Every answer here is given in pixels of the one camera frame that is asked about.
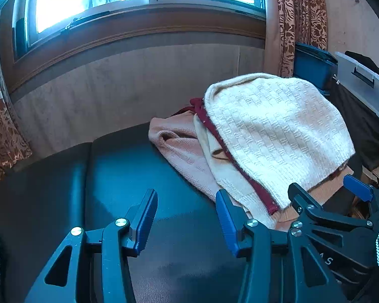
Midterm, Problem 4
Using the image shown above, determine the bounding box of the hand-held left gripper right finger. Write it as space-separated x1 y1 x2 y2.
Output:
215 189 348 303

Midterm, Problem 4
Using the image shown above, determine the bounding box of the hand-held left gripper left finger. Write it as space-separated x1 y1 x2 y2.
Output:
25 189 159 303

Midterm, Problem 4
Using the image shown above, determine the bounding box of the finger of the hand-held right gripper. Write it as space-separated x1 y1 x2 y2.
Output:
287 182 375 247
344 174 379 225

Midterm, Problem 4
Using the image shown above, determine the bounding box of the white knit sweater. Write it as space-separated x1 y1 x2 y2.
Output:
204 73 356 210

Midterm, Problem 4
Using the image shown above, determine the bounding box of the cardboard piece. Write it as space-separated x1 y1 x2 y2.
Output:
360 159 379 184

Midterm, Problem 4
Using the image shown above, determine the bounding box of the cream knit sweater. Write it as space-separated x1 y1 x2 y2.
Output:
193 115 277 229

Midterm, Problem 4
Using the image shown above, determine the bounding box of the black padded bench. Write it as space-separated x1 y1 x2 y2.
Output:
0 121 354 303

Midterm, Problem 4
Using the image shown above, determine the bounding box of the black cloth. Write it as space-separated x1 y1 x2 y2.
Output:
327 50 379 172

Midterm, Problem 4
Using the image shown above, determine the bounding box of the pink knit sweater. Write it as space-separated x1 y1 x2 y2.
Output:
148 112 222 201

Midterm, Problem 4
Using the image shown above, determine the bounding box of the clear plastic storage box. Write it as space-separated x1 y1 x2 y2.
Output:
334 51 379 122

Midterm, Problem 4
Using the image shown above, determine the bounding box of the maroon garment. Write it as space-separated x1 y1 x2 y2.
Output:
172 98 280 215

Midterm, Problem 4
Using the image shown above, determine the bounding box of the blue storage bin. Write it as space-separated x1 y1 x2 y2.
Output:
294 42 338 95

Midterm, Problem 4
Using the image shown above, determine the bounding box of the brown floral curtain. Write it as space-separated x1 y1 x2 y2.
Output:
265 0 329 78
0 16 32 180

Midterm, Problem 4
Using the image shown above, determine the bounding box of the window with wooden frame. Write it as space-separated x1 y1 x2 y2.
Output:
13 0 267 59

